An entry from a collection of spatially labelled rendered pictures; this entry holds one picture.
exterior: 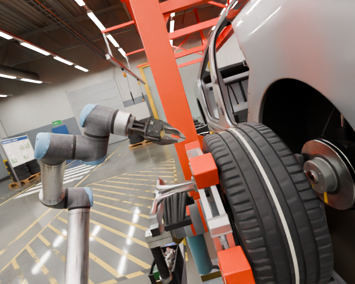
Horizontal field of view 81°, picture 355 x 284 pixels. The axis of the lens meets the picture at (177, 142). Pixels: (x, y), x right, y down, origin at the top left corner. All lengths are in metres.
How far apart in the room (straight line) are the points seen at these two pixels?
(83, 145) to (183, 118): 0.70
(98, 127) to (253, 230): 0.59
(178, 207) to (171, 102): 0.75
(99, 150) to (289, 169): 0.63
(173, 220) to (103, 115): 0.42
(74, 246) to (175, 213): 0.70
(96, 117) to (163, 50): 0.72
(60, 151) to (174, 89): 0.77
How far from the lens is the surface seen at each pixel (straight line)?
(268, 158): 0.70
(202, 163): 0.65
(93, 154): 0.81
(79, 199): 1.31
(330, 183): 1.09
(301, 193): 0.69
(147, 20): 1.39
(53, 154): 0.81
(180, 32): 7.12
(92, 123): 0.77
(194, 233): 0.92
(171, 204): 0.73
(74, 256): 1.28
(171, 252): 1.31
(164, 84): 1.31
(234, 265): 0.67
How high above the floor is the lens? 1.35
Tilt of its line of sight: 10 degrees down
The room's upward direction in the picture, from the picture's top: 17 degrees counter-clockwise
